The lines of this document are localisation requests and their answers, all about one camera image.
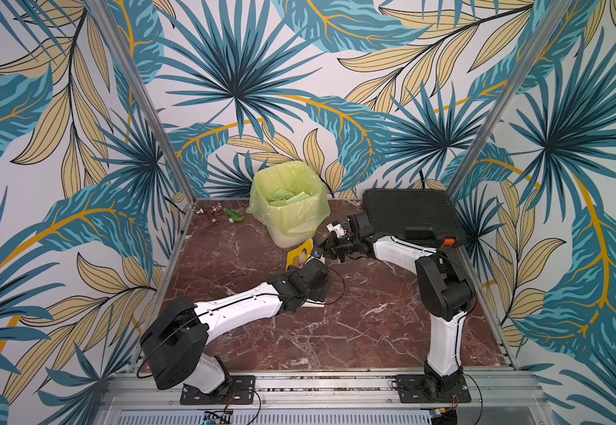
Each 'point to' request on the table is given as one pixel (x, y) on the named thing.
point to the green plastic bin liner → (290, 197)
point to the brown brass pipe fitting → (214, 221)
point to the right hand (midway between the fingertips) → (312, 249)
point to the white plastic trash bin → (287, 241)
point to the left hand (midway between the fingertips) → (310, 281)
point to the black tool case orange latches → (427, 216)
